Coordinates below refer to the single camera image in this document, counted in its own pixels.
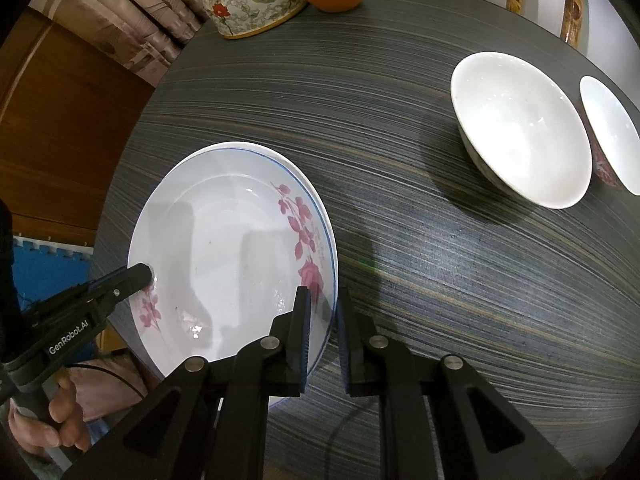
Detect deep white plate pink rose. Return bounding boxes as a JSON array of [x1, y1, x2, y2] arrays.
[[127, 147, 336, 381]]

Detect brown wooden cabinet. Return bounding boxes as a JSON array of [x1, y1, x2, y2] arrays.
[[0, 7, 156, 248]]

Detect beige patterned curtain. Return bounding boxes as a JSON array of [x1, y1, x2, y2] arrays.
[[30, 0, 211, 86]]

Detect pink clothing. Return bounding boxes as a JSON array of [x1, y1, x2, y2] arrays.
[[70, 352, 151, 423]]

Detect floral ceramic teapot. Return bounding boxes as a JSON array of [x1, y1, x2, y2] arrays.
[[187, 0, 308, 41]]

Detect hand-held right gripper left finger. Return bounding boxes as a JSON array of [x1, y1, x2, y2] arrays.
[[60, 286, 312, 480]]

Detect wooden chair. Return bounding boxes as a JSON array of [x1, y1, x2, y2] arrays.
[[380, 0, 586, 51]]

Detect white bowl pink outside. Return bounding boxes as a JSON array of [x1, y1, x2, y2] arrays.
[[579, 76, 640, 197]]

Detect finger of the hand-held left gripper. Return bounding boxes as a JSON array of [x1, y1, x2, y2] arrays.
[[75, 263, 154, 318]]

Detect large white plate purple flowers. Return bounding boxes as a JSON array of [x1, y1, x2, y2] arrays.
[[210, 142, 341, 411]]

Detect white bowl grey floral outside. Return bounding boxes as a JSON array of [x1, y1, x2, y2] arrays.
[[450, 51, 593, 210]]

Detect person's left hand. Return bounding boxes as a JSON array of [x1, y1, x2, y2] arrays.
[[7, 375, 93, 456]]

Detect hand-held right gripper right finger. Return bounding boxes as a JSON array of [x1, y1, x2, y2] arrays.
[[336, 286, 583, 480]]

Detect blue foam mat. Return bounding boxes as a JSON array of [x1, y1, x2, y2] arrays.
[[12, 234, 96, 311]]

